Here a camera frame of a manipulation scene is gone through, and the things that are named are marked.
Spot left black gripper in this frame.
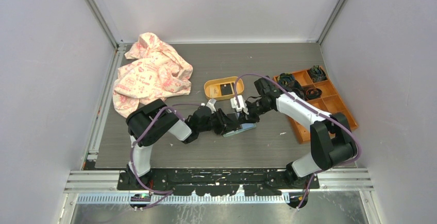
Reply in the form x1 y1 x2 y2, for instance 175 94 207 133
198 108 239 134

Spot green card holder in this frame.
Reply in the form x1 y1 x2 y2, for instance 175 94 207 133
223 123 256 137

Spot black credit card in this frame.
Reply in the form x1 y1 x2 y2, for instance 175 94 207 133
220 83 234 96

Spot yellow oval tray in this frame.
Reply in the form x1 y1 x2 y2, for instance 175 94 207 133
204 76 244 101

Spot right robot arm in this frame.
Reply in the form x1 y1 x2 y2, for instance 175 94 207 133
240 77 359 188

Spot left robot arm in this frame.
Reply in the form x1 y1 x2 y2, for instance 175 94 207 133
126 99 241 189

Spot dark rolled item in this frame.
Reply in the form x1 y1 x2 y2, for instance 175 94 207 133
304 87 323 100
277 73 295 88
287 81 306 100
309 65 327 83

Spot orange compartment organizer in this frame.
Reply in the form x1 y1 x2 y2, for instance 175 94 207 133
273 66 359 131

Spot pink patterned cloth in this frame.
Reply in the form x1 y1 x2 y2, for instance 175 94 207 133
112 32 193 118

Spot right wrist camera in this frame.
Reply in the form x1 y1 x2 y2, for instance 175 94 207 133
230 95 248 114

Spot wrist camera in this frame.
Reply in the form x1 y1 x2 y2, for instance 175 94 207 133
205 98 216 113
230 95 248 114

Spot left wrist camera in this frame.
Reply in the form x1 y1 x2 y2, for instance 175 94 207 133
205 98 216 113

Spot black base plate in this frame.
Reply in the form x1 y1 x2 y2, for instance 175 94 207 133
116 168 320 196

